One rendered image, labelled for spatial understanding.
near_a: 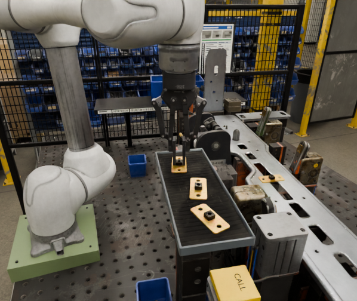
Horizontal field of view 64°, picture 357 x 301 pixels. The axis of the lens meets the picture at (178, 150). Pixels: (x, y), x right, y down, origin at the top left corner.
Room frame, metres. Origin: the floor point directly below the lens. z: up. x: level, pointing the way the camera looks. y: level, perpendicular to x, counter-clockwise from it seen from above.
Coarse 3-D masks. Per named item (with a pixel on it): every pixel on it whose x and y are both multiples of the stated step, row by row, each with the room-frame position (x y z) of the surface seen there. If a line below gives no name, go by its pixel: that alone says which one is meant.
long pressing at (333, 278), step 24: (216, 120) 1.41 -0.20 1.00; (240, 120) 1.42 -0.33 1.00; (240, 144) 1.12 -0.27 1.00; (264, 144) 1.13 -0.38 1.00; (288, 192) 0.76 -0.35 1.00; (312, 216) 0.64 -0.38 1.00; (312, 240) 0.55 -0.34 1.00; (336, 240) 0.55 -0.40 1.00; (312, 264) 0.47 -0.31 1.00; (336, 264) 0.47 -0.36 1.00; (336, 288) 0.41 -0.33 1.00
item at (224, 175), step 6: (222, 174) 0.71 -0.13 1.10; (228, 174) 0.70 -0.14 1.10; (222, 180) 0.68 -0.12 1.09; (228, 180) 0.68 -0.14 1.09; (228, 186) 0.68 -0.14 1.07; (216, 252) 0.68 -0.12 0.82; (222, 252) 0.69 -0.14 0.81; (210, 258) 0.70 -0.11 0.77; (216, 258) 0.68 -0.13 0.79; (222, 258) 0.69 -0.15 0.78; (210, 264) 0.70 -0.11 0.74; (216, 264) 0.68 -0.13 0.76; (222, 264) 0.69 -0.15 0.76; (210, 270) 0.70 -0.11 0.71
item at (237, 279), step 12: (216, 276) 0.31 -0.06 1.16; (228, 276) 0.31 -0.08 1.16; (240, 276) 0.31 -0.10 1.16; (216, 288) 0.28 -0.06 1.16; (228, 288) 0.28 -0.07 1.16; (240, 288) 0.28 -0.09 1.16; (252, 288) 0.28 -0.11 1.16; (228, 300) 0.26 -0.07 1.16; (240, 300) 0.27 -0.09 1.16; (252, 300) 0.27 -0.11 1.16
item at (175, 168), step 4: (176, 156) 0.69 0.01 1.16; (180, 156) 0.69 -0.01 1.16; (172, 160) 0.67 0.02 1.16; (176, 160) 0.66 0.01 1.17; (180, 160) 0.66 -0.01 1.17; (172, 164) 0.65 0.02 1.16; (176, 164) 0.65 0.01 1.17; (180, 164) 0.64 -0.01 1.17; (172, 168) 0.63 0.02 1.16; (176, 168) 0.63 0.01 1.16; (180, 168) 0.63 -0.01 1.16; (184, 168) 0.63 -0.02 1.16; (172, 172) 0.61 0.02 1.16; (176, 172) 0.61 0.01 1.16; (180, 172) 0.61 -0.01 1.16; (184, 172) 0.61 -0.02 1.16
